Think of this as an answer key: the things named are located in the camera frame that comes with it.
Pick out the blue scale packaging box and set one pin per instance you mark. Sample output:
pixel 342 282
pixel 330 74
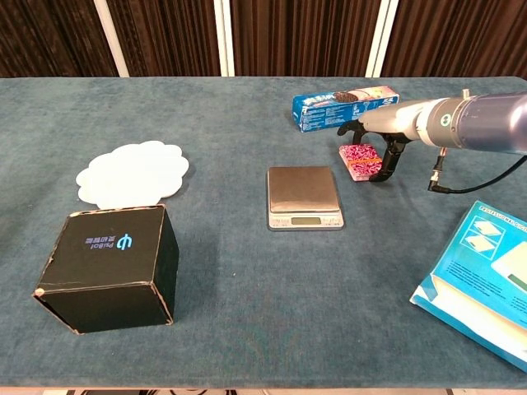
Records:
pixel 473 280

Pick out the pink patterned small box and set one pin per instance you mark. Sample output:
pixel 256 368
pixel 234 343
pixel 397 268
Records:
pixel 362 162

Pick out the silver digital kitchen scale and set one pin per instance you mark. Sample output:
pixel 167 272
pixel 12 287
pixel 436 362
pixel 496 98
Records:
pixel 302 187

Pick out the blue cookie box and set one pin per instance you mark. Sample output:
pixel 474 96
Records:
pixel 321 111

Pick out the white partition post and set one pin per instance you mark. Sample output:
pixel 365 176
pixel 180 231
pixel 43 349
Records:
pixel 224 37
pixel 383 37
pixel 111 37

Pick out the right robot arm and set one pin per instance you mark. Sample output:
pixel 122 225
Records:
pixel 486 121

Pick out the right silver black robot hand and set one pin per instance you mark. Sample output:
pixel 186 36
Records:
pixel 391 119

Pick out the white flower-shaped palette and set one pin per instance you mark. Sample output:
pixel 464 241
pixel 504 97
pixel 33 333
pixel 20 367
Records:
pixel 131 173

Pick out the blue felt table cloth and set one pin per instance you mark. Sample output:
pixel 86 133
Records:
pixel 247 308

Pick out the black cardboard box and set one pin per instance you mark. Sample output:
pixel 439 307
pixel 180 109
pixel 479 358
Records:
pixel 107 267

